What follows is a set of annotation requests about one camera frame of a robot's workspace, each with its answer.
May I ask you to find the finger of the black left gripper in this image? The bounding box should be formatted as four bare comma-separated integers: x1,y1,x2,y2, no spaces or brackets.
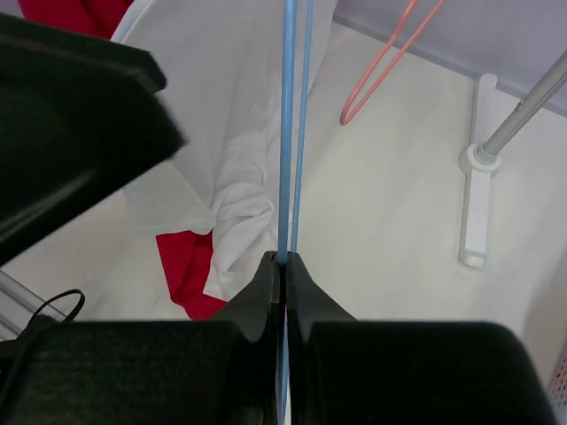
1,14,183,262

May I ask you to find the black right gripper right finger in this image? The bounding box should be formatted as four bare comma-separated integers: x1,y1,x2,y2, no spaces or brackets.
285,253,555,424

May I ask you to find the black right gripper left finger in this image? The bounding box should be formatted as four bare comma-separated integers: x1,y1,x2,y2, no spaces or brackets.
1,251,280,424

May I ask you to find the magenta t shirt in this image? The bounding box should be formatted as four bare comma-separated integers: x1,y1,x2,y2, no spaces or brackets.
19,0,225,320

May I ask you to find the white t shirt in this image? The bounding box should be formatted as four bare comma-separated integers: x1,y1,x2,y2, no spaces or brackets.
108,0,340,302

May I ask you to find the light blue hanger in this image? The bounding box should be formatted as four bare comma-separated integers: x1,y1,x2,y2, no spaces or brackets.
276,1,315,424

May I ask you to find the pink wire hanger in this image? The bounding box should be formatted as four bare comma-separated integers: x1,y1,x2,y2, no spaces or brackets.
339,0,447,126

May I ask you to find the clothes rack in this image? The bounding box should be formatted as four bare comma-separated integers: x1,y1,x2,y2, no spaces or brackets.
458,54,566,268

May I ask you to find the aluminium mounting rail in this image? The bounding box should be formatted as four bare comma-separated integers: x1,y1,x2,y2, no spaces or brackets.
0,272,44,341

